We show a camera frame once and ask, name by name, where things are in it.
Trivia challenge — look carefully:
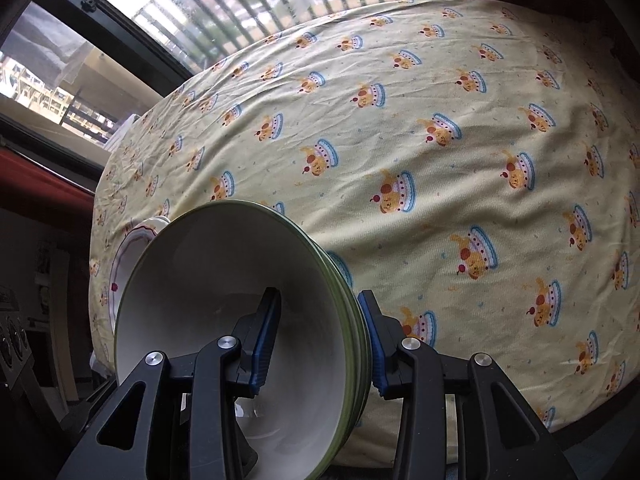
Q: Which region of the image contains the yellow printed tablecloth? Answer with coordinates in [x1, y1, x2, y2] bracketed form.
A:
[87, 0, 640, 466]

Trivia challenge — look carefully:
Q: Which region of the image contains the black window frame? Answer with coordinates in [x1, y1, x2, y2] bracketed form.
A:
[0, 0, 453, 186]

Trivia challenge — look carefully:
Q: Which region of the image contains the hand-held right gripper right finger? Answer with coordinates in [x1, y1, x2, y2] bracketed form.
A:
[356, 290, 578, 480]

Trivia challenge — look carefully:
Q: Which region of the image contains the cream floral ceramic bowl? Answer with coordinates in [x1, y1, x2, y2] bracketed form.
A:
[114, 201, 351, 480]
[260, 205, 362, 436]
[272, 207, 373, 426]

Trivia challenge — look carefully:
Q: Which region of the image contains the grey balcony railing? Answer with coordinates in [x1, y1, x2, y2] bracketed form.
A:
[60, 0, 431, 141]

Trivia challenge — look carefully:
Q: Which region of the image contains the ruffled white yellow-flower plate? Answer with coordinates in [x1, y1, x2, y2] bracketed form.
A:
[131, 216, 171, 240]

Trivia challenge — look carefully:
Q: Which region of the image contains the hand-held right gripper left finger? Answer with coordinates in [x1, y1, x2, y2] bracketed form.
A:
[57, 287, 282, 480]

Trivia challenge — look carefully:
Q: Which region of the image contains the dark appliance with knobs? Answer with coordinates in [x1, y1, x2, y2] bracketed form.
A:
[0, 285, 38, 396]

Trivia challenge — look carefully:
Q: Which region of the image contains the wall poster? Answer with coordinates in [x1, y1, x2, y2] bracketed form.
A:
[35, 240, 57, 286]

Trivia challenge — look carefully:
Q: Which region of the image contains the white red-patterned plate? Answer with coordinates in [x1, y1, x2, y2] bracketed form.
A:
[108, 229, 157, 333]

